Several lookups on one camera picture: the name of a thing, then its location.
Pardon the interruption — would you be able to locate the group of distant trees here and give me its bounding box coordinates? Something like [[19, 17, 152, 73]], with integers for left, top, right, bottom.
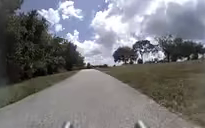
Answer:
[[112, 34, 205, 65]]

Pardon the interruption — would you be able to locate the dense row of trees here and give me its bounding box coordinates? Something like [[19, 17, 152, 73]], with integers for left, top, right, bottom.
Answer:
[[0, 0, 87, 87]]

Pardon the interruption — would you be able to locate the robot's own part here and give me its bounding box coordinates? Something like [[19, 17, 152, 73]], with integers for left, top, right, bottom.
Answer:
[[134, 119, 148, 128], [62, 120, 74, 128]]

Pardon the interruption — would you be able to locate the grass strip beside trees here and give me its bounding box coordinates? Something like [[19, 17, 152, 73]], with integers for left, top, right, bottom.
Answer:
[[0, 69, 81, 113]]

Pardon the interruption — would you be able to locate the grey paved path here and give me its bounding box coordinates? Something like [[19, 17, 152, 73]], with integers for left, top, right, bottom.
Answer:
[[0, 68, 199, 128]]

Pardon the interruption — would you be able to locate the dry grass field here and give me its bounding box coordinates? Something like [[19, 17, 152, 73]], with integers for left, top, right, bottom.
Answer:
[[97, 58, 205, 128]]

